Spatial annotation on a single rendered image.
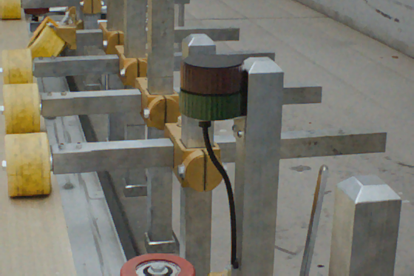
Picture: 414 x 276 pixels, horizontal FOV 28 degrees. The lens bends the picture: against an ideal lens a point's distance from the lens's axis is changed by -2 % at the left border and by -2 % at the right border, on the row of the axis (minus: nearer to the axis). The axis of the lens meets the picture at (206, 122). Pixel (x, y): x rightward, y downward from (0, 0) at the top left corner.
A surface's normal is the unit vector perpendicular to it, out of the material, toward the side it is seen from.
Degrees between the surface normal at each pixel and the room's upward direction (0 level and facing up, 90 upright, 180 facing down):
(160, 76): 90
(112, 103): 90
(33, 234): 0
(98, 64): 90
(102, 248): 0
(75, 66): 90
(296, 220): 0
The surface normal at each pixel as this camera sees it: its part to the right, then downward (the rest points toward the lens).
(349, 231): -0.97, 0.05
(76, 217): 0.02, -0.95
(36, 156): 0.22, -0.25
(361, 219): 0.24, 0.30
